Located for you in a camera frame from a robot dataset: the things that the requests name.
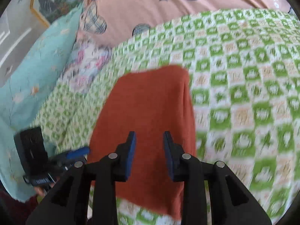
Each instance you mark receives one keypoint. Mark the white floral pillow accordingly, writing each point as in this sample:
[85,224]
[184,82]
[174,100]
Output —
[85,62]

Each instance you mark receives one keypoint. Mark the orange knit sweater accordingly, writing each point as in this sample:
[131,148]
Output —
[148,103]

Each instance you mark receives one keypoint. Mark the person's left hand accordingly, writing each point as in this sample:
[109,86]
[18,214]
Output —
[41,190]

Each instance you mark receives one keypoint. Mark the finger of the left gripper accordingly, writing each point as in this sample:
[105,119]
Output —
[72,156]

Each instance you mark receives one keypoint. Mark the green white checkered blanket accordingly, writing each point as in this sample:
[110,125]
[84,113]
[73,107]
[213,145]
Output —
[244,84]

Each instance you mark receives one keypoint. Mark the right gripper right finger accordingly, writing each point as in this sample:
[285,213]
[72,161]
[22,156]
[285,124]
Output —
[230,201]

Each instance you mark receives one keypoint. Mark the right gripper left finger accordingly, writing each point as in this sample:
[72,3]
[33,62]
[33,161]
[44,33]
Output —
[87,194]

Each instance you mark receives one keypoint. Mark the teal floral pillow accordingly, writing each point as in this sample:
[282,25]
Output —
[27,89]

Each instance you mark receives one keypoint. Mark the pink quilt with plaid hearts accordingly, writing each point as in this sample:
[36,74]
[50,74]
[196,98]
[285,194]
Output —
[110,22]

